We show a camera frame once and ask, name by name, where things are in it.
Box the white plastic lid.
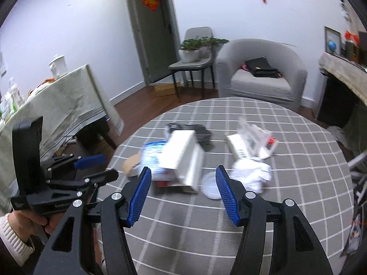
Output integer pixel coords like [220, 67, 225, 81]
[201, 172, 224, 199]

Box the flat cardboard piece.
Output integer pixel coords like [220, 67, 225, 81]
[153, 82, 182, 98]

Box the clear plastic package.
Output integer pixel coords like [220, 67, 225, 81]
[226, 119, 279, 159]

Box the grey chair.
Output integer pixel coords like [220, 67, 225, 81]
[169, 27, 214, 98]

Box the white plastic bag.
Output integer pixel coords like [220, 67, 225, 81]
[232, 156, 272, 194]

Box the framed globe picture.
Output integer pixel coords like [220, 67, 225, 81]
[324, 26, 342, 55]

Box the white cardboard box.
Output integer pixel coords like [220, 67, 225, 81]
[158, 130, 205, 194]

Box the person's left hand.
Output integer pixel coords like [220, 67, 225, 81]
[7, 209, 62, 244]

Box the beige fringed desk cloth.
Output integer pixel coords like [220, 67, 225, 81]
[319, 52, 367, 104]

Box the clear plastic bottle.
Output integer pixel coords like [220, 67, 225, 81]
[6, 77, 25, 112]

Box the beige tablecloth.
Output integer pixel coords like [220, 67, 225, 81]
[0, 64, 124, 207]

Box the black packet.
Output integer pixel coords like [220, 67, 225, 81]
[166, 123, 213, 149]

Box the grey checked tablecloth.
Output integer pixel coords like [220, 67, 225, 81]
[95, 97, 354, 275]

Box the grey armchair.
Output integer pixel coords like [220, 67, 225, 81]
[216, 38, 308, 112]

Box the brown tape roll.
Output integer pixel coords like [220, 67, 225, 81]
[123, 154, 144, 176]

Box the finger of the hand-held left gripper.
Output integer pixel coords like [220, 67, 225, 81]
[46, 169, 119, 198]
[43, 154, 107, 178]

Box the black bag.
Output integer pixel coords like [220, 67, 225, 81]
[245, 57, 283, 78]

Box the potted plant in white pot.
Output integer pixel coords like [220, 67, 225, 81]
[180, 37, 207, 63]
[201, 36, 230, 58]

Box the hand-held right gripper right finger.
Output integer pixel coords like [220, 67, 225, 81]
[215, 165, 334, 275]

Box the dark brown box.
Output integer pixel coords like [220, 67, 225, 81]
[345, 41, 360, 62]

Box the red door decoration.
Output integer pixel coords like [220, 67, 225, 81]
[142, 0, 160, 12]

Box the blue plastic bag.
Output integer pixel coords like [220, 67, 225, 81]
[139, 141, 172, 181]

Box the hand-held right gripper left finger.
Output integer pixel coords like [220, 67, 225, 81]
[33, 166, 152, 275]

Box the person's left forearm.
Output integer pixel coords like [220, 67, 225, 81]
[0, 214, 36, 275]

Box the grey door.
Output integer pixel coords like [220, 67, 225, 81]
[124, 0, 181, 86]

